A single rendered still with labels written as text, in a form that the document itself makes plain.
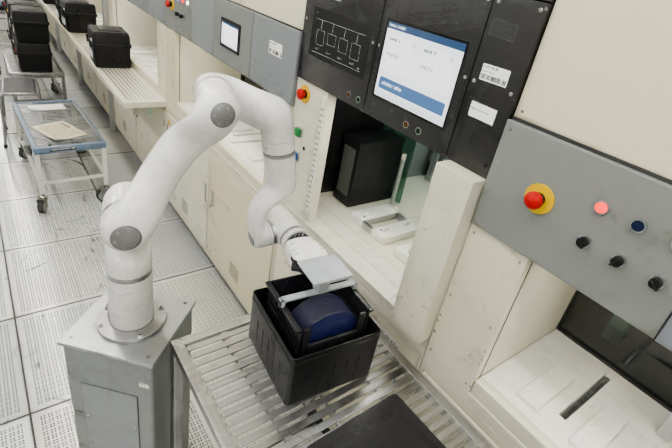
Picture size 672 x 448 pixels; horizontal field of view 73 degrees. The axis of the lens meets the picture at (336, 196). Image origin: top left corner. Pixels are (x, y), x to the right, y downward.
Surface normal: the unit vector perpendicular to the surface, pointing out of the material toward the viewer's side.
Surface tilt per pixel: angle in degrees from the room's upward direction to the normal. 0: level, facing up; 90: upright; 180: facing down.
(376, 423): 0
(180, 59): 90
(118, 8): 90
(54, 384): 0
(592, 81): 90
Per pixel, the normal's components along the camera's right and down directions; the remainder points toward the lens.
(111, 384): -0.15, 0.44
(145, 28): 0.58, 0.47
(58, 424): 0.17, -0.87
